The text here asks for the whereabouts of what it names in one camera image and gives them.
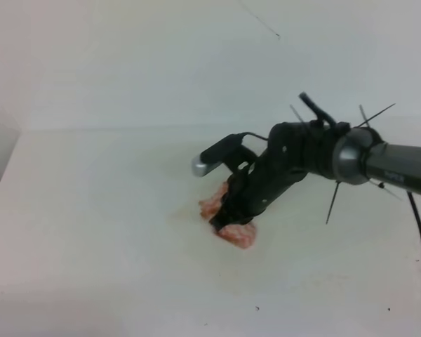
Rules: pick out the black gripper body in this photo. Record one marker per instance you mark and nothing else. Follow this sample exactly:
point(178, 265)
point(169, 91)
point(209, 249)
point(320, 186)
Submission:
point(293, 151)

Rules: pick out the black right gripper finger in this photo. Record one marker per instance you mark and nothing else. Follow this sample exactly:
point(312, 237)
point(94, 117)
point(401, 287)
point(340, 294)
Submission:
point(235, 229)

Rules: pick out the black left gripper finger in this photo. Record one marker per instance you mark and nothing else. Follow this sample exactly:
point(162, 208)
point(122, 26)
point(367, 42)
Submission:
point(223, 214)

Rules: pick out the pink white striped rag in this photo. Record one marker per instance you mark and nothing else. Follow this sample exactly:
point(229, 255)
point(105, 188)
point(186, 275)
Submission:
point(241, 236)

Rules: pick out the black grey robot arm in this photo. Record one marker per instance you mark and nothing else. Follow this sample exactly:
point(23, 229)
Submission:
point(340, 153)

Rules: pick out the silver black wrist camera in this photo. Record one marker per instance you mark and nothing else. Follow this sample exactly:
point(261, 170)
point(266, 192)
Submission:
point(228, 151)

